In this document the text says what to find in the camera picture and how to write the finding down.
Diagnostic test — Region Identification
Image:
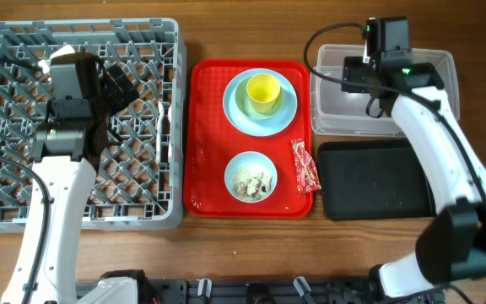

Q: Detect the red plastic tray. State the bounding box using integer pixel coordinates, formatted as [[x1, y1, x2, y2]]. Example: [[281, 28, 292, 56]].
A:
[[183, 59, 314, 219]]

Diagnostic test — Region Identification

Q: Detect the food scraps and rice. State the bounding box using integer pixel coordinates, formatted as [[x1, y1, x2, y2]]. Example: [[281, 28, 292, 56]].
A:
[[232, 166, 273, 203]]

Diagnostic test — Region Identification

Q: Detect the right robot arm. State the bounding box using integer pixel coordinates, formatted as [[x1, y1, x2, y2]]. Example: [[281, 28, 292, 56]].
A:
[[343, 17, 486, 300]]

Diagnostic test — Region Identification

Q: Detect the red snack wrapper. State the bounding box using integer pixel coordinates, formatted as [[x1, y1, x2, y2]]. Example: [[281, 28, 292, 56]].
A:
[[291, 138, 321, 194]]

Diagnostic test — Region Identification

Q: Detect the yellow plastic cup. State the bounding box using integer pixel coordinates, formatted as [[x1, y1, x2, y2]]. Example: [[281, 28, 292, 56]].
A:
[[246, 73, 281, 113]]

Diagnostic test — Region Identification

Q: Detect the grey plastic dishwasher rack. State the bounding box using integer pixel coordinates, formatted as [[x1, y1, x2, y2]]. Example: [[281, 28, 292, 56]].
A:
[[0, 18, 186, 233]]

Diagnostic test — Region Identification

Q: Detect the white plastic spoon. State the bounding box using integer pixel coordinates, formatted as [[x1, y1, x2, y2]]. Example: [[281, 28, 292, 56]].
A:
[[155, 101, 165, 166]]

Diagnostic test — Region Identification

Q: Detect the light blue plate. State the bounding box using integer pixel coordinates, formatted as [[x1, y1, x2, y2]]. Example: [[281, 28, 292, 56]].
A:
[[223, 68, 298, 137]]

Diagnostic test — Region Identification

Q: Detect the clear plastic bin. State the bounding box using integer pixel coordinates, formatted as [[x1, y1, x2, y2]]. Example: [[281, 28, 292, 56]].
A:
[[310, 44, 461, 138]]

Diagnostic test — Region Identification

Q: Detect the light blue food bowl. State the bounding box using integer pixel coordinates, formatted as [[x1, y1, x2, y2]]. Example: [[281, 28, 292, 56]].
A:
[[224, 151, 278, 204]]

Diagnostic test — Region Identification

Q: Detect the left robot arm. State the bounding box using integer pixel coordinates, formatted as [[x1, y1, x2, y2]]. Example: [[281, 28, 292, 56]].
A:
[[1, 52, 138, 303]]

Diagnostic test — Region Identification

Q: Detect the black plastic tray bin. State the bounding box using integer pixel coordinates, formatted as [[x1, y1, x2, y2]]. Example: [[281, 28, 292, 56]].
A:
[[317, 139, 436, 221]]

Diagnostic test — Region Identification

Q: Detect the light green small bowl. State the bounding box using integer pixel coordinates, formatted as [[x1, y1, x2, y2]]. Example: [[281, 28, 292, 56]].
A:
[[235, 77, 284, 121]]

